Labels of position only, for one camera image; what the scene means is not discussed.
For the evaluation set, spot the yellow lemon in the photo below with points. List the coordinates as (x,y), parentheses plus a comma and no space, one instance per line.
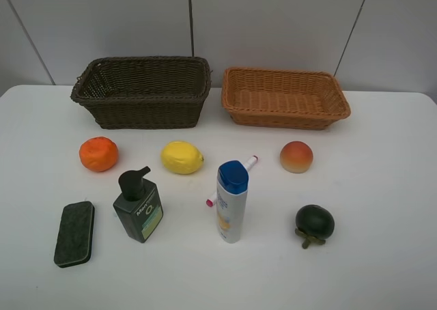
(181,157)

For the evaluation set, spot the white blue-capped shampoo bottle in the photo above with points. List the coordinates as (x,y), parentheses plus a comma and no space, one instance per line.
(231,190)

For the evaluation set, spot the white marker pink caps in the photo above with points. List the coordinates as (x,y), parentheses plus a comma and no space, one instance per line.
(248,165)

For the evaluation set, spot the red-orange peach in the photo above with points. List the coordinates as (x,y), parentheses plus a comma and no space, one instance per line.
(296,157)

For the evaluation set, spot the dark green pump bottle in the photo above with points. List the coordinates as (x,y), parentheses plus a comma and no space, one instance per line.
(138,206)

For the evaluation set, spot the orange tangerine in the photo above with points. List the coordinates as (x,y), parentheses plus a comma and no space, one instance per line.
(98,154)

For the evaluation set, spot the dark mangosteen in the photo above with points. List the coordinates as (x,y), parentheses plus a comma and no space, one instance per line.
(314,225)

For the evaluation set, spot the black felt whiteboard eraser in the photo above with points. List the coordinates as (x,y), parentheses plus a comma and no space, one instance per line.
(75,235)

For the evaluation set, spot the orange wicker basket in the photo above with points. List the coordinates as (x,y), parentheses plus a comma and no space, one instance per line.
(283,98)

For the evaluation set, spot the dark brown wicker basket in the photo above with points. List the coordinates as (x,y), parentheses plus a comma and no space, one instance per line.
(154,92)

